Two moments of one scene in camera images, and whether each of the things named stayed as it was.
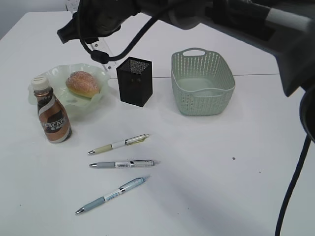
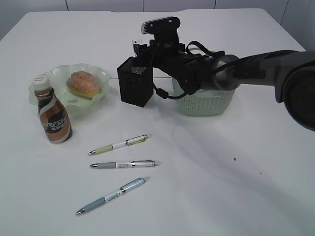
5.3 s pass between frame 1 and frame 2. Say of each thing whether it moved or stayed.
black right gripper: moved
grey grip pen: stayed
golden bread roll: stayed
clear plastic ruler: moved
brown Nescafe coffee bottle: stayed
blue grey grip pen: stayed
